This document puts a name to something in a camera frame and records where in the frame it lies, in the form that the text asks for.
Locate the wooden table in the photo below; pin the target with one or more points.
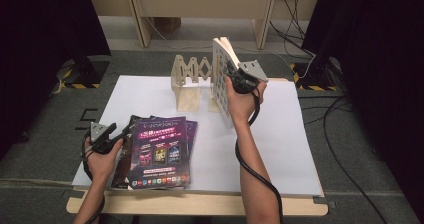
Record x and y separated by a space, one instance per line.
200 205

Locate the beige wooden desk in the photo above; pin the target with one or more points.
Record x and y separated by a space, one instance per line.
200 0

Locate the black stand base striped tape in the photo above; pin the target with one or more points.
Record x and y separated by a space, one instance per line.
316 75
90 70

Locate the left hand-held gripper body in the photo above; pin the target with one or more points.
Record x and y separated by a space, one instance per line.
98 134

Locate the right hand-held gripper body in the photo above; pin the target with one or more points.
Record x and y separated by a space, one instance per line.
250 72

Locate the wooden expandable book rack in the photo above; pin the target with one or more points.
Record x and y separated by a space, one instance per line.
186 97

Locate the black curtain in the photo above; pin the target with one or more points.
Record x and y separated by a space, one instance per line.
40 50
376 67

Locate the person's right hand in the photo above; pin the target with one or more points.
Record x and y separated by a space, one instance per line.
241 105

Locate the white magazine with picture grid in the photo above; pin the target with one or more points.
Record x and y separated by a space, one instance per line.
220 94

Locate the white table sheet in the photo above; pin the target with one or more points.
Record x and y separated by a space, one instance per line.
303 170

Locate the person's left hand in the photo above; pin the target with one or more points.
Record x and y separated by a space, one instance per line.
101 165

